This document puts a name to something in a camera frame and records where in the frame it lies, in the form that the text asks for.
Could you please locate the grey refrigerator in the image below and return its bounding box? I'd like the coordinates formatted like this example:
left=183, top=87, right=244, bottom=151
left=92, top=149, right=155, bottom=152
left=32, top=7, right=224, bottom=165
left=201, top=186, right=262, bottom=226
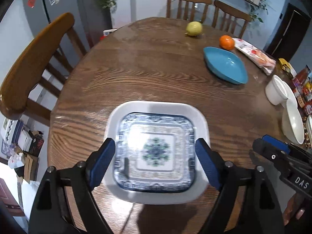
left=22, top=0, right=113, bottom=51

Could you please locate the orange fruit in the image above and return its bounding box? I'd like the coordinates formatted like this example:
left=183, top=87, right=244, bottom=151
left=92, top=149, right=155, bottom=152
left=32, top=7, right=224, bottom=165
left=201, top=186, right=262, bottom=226
left=219, top=35, right=235, bottom=50

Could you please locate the smallest white bowl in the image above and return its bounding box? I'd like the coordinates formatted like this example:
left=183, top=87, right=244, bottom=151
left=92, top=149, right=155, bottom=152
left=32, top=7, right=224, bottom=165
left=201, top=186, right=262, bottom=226
left=265, top=75, right=289, bottom=105

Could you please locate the white snack bag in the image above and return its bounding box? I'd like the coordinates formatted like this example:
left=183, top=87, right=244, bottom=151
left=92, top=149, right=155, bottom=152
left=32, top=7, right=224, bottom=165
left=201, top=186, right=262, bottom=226
left=231, top=38, right=276, bottom=76

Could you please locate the yellow packet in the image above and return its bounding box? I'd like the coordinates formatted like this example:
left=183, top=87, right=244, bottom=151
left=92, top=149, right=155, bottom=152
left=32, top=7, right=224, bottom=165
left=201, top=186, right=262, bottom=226
left=278, top=58, right=296, bottom=77

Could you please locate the brown patterned packet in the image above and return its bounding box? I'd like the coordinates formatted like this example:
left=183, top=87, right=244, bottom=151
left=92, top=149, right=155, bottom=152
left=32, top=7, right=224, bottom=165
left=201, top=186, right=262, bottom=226
left=302, top=116, right=308, bottom=142

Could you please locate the yellow-green pear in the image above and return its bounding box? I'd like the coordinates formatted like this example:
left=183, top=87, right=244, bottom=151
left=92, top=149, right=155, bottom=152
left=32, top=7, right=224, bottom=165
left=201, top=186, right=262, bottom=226
left=186, top=21, right=203, bottom=37

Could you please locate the person's right hand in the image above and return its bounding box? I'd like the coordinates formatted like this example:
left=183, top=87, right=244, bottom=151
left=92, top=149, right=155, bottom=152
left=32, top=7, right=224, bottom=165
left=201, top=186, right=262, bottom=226
left=284, top=195, right=306, bottom=226

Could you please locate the hanging green vine plant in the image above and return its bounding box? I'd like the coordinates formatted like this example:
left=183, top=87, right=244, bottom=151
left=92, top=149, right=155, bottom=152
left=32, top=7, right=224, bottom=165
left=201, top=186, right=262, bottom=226
left=250, top=0, right=271, bottom=22

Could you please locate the white square plate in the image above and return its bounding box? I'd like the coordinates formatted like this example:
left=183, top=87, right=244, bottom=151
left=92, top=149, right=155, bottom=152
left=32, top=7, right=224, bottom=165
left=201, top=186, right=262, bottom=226
left=102, top=101, right=210, bottom=205

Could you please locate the dark red floor mat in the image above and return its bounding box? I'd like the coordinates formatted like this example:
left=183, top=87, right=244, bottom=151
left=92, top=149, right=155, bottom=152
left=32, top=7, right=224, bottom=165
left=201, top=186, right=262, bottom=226
left=0, top=178, right=25, bottom=217

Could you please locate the small white bowl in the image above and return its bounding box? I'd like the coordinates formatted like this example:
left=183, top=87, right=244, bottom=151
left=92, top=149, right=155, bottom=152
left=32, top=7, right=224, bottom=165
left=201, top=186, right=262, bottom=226
left=280, top=80, right=298, bottom=108

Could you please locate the pile of boxes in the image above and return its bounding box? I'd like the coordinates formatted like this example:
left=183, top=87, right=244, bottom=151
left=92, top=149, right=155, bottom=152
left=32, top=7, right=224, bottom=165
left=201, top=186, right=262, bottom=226
left=0, top=117, right=45, bottom=183

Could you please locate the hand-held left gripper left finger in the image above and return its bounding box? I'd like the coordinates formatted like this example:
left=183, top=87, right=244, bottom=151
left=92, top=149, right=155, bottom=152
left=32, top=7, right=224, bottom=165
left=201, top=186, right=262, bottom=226
left=28, top=138, right=116, bottom=234

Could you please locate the medium white bowl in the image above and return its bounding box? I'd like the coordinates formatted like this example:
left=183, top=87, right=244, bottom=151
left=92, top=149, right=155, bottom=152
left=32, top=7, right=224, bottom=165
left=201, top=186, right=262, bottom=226
left=282, top=99, right=305, bottom=145

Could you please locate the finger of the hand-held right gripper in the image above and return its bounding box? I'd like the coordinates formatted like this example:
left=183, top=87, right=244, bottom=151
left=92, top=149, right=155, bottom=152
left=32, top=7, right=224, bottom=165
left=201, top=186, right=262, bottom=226
left=252, top=138, right=292, bottom=167
left=262, top=135, right=296, bottom=155

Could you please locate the white and red box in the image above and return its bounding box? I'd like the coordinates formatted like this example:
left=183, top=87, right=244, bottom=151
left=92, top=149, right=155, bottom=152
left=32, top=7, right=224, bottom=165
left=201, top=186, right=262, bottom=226
left=100, top=28, right=120, bottom=42

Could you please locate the blue oval bowl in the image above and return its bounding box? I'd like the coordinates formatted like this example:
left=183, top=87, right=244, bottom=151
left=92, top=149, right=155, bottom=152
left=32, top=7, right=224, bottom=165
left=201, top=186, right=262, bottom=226
left=203, top=47, right=248, bottom=85

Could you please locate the pile of red snack packets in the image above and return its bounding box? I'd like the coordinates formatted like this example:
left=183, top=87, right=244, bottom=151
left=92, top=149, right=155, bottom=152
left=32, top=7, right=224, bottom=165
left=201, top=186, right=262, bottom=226
left=292, top=66, right=312, bottom=115

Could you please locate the blue patterned square plate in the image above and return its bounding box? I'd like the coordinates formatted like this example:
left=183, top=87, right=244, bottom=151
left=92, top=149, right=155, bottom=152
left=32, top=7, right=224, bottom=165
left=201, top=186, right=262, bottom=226
left=113, top=113, right=197, bottom=192

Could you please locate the curved-back wooden chair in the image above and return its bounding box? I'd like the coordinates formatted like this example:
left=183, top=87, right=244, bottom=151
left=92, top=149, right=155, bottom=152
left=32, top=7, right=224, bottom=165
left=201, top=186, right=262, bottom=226
left=0, top=12, right=88, bottom=127

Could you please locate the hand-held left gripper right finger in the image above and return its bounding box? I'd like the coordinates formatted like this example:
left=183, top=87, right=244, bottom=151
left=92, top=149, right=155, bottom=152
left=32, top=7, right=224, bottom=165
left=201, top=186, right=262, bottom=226
left=194, top=138, right=285, bottom=234

